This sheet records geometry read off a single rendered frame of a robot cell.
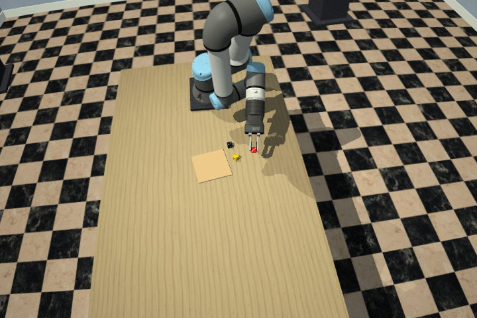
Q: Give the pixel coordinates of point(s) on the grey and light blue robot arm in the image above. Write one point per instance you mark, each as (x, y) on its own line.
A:
(225, 21)

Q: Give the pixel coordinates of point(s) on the tan flat mat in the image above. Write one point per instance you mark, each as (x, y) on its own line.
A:
(211, 166)

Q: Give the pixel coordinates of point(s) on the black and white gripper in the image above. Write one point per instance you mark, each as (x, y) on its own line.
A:
(254, 113)

